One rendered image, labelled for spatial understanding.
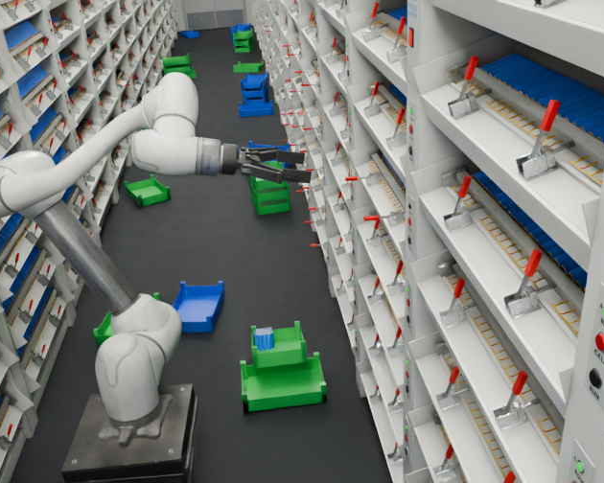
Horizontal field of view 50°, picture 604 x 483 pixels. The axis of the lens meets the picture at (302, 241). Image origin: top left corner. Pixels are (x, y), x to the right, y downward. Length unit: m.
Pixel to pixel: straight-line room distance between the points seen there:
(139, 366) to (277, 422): 0.65
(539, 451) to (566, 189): 0.39
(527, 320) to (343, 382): 1.66
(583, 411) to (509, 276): 0.29
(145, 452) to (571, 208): 1.48
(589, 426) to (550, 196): 0.25
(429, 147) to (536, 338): 0.50
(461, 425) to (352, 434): 1.03
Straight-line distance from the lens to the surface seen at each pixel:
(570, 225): 0.72
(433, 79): 1.21
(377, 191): 1.78
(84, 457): 2.02
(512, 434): 1.02
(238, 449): 2.29
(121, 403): 1.95
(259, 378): 2.55
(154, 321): 2.05
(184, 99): 1.66
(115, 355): 1.89
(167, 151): 1.56
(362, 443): 2.27
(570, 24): 0.70
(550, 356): 0.85
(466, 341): 1.19
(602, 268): 0.67
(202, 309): 3.01
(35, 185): 1.79
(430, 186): 1.27
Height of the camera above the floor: 1.58
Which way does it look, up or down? 27 degrees down
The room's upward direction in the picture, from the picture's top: 4 degrees counter-clockwise
